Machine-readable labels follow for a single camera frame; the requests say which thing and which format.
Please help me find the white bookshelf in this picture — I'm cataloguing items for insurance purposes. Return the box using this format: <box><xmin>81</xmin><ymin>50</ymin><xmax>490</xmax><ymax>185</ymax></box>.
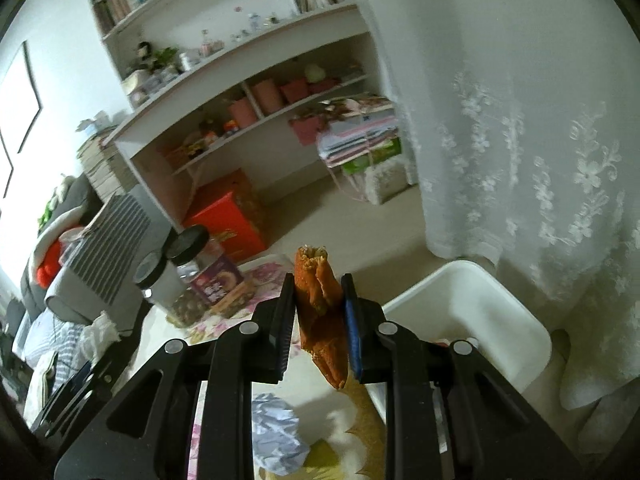
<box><xmin>85</xmin><ymin>0</ymin><xmax>418</xmax><ymax>241</ymax></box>

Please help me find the red cloth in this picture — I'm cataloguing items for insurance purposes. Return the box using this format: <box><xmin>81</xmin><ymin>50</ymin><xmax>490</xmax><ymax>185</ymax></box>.
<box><xmin>35</xmin><ymin>240</ymin><xmax>68</xmax><ymax>286</ymax></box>

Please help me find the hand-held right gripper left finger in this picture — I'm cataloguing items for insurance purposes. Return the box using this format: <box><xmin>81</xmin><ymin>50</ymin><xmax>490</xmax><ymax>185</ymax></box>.
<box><xmin>52</xmin><ymin>272</ymin><xmax>297</xmax><ymax>480</ymax></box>

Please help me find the white lace curtain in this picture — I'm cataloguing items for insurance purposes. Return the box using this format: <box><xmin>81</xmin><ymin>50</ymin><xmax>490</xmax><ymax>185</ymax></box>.
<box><xmin>320</xmin><ymin>0</ymin><xmax>640</xmax><ymax>441</ymax></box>

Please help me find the pink storage box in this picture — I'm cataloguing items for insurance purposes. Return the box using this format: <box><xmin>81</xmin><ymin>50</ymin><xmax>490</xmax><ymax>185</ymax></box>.
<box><xmin>251</xmin><ymin>79</ymin><xmax>285</xmax><ymax>113</ymax></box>
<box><xmin>289</xmin><ymin>115</ymin><xmax>326</xmax><ymax>147</ymax></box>
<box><xmin>228</xmin><ymin>98</ymin><xmax>260</xmax><ymax>130</ymax></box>

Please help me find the white plastic bin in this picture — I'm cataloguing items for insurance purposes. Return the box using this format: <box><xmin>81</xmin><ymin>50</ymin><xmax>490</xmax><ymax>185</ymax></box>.
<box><xmin>370</xmin><ymin>259</ymin><xmax>553</xmax><ymax>441</ymax></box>

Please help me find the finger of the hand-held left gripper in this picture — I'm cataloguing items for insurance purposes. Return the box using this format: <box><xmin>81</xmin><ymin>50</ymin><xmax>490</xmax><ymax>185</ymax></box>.
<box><xmin>27</xmin><ymin>357</ymin><xmax>108</xmax><ymax>436</ymax></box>

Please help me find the red gift box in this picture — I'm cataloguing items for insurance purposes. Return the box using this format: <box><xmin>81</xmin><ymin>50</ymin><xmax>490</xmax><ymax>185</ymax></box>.
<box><xmin>182</xmin><ymin>169</ymin><xmax>268</xmax><ymax>263</ymax></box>

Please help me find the black picture frame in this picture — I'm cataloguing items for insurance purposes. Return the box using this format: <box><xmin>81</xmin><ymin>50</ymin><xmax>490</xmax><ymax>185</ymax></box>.
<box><xmin>0</xmin><ymin>42</ymin><xmax>43</xmax><ymax>156</ymax></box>

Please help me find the clear jar with purple label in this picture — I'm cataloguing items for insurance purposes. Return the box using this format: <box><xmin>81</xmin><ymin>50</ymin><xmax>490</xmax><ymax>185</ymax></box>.
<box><xmin>165</xmin><ymin>225</ymin><xmax>256</xmax><ymax>328</ymax></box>

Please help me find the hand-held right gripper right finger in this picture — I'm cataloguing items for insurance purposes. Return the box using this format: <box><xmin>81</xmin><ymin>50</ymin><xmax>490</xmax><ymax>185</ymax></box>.
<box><xmin>340</xmin><ymin>272</ymin><xmax>583</xmax><ymax>480</ymax></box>

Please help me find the stack of books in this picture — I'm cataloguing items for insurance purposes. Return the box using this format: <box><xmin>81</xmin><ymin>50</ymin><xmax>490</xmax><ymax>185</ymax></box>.
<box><xmin>77</xmin><ymin>120</ymin><xmax>138</xmax><ymax>201</ymax></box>

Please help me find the grey sofa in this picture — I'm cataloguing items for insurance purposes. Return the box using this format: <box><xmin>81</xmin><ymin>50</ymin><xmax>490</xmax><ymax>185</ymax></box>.
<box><xmin>20</xmin><ymin>175</ymin><xmax>106</xmax><ymax>311</ymax></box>

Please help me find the stack of folded cloths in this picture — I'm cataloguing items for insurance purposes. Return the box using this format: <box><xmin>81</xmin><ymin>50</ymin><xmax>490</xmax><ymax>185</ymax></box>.
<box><xmin>315</xmin><ymin>95</ymin><xmax>403</xmax><ymax>176</ymax></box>

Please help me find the grey striped air purifier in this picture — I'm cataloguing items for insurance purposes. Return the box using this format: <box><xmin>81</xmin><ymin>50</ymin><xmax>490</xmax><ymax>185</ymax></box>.
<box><xmin>44</xmin><ymin>192</ymin><xmax>168</xmax><ymax>336</ymax></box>

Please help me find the green potted plant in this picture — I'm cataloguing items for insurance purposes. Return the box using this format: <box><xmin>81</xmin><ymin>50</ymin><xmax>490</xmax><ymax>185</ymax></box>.
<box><xmin>150</xmin><ymin>47</ymin><xmax>181</xmax><ymax>73</ymax></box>

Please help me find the white jar with black lid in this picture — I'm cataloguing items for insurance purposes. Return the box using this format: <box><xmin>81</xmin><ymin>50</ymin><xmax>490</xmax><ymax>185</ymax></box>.
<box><xmin>134</xmin><ymin>255</ymin><xmax>193</xmax><ymax>311</ymax></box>

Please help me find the floral tablecloth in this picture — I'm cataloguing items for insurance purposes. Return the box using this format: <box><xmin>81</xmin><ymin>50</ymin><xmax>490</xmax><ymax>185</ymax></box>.
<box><xmin>140</xmin><ymin>252</ymin><xmax>391</xmax><ymax>480</ymax></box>

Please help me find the orange peel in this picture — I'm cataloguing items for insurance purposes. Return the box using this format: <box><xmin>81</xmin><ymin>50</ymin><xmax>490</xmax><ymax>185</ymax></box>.
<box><xmin>294</xmin><ymin>244</ymin><xmax>349</xmax><ymax>391</ymax></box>

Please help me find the blue patterned pillow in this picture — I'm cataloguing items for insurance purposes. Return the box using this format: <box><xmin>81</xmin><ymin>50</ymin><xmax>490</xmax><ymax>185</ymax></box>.
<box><xmin>12</xmin><ymin>305</ymin><xmax>88</xmax><ymax>361</ymax></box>

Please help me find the crumpled blue and white paper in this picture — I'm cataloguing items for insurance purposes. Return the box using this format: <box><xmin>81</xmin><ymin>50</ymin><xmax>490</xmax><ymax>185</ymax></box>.
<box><xmin>250</xmin><ymin>392</ymin><xmax>313</xmax><ymax>476</ymax></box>

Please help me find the white fuzzy stool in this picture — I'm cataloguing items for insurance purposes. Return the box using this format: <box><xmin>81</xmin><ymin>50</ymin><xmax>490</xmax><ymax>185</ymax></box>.
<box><xmin>362</xmin><ymin>157</ymin><xmax>416</xmax><ymax>206</ymax></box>

